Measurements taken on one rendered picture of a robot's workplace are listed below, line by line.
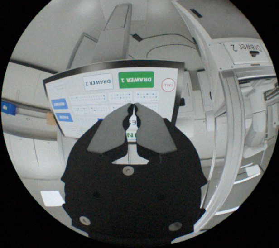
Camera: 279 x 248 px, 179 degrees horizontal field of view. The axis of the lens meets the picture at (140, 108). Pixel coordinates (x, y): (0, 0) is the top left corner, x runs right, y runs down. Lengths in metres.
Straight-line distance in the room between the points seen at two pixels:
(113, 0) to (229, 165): 1.38
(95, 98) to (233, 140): 0.49
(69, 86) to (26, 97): 2.02
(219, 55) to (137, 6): 0.91
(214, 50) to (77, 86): 0.54
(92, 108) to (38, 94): 2.03
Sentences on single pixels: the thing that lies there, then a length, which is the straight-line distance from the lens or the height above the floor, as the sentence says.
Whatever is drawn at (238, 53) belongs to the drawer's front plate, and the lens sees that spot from 0.48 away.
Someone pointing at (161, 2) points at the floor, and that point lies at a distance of 1.19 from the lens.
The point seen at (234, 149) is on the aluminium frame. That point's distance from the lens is 0.41.
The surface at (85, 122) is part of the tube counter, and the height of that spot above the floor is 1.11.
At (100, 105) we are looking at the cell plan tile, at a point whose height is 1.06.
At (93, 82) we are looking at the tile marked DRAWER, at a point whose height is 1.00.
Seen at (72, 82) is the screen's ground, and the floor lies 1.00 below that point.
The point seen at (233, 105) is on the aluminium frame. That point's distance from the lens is 0.39.
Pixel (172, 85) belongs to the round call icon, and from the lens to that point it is 0.29.
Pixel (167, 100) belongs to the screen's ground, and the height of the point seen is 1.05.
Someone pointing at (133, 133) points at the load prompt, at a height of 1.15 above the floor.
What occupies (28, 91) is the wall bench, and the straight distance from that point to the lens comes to 2.34.
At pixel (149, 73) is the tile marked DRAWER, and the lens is 0.27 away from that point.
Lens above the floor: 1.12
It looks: 10 degrees down
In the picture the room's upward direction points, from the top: 178 degrees clockwise
